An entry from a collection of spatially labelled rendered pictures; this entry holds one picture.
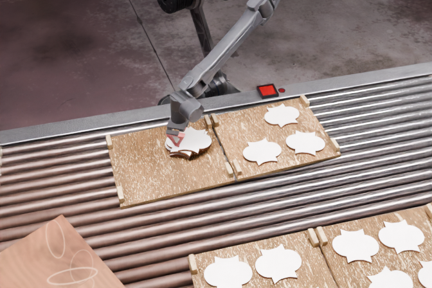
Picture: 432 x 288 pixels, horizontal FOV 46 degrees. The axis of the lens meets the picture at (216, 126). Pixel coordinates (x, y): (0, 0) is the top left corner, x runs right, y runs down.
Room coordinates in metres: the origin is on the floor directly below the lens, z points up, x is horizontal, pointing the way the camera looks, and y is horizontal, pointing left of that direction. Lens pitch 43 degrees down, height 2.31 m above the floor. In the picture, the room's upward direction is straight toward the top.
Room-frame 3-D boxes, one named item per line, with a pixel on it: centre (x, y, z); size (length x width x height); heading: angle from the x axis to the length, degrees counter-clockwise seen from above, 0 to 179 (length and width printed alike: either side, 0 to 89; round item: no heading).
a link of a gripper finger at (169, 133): (1.33, 0.14, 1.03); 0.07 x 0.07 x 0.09; 78
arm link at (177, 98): (1.35, 0.13, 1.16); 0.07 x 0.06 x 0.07; 40
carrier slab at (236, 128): (1.43, -0.22, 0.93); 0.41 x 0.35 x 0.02; 107
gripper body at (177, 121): (1.36, 0.13, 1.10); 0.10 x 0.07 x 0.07; 168
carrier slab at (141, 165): (1.30, 0.18, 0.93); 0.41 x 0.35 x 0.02; 107
